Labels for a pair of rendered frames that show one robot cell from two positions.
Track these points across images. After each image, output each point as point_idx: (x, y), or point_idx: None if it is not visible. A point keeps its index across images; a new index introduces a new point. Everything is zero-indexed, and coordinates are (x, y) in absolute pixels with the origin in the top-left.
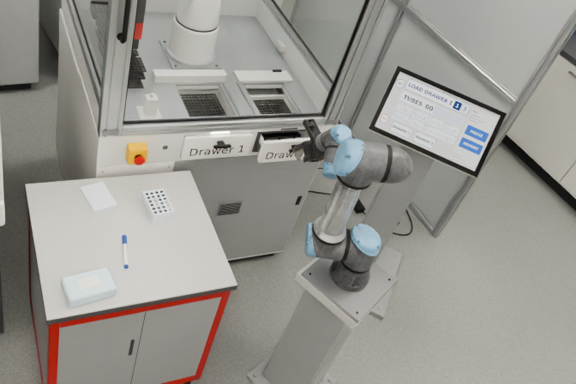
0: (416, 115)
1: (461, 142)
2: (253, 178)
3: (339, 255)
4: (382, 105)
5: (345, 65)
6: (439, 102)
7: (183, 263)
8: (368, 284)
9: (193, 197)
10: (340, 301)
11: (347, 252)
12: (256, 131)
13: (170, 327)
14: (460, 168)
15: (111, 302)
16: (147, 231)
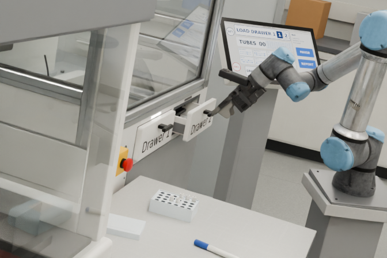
0: (257, 54)
1: (300, 64)
2: (165, 175)
3: (367, 154)
4: (228, 55)
5: (216, 11)
6: (266, 37)
7: (264, 237)
8: None
9: (180, 192)
10: (378, 204)
11: (370, 147)
12: (173, 107)
13: None
14: None
15: None
16: (200, 231)
